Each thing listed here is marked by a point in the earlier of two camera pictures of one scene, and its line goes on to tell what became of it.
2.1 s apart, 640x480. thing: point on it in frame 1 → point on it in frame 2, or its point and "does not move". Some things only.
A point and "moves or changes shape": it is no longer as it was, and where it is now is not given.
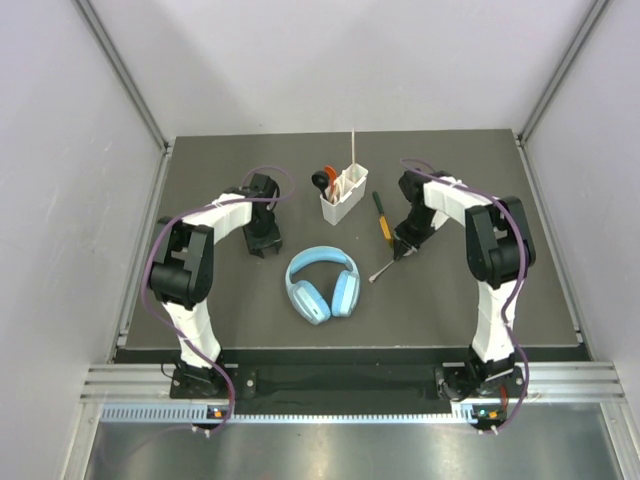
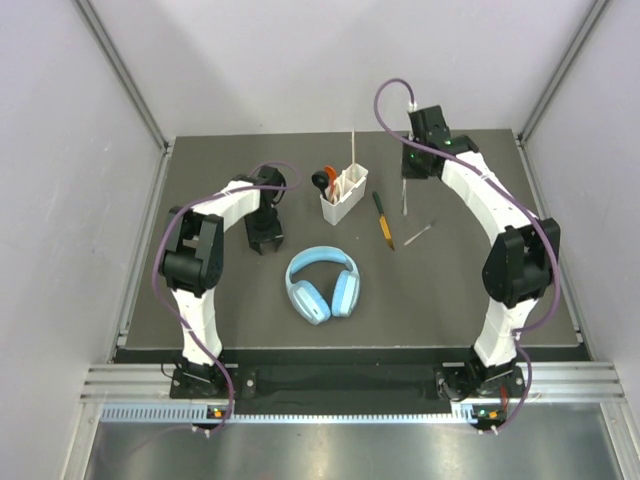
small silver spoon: [373, 277] moves or changes shape
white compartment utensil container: [354, 195] does not move
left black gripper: [270, 239] does not move
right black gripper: [405, 241] → [408, 172]
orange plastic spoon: [331, 173] does not move
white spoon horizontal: [342, 184] does not move
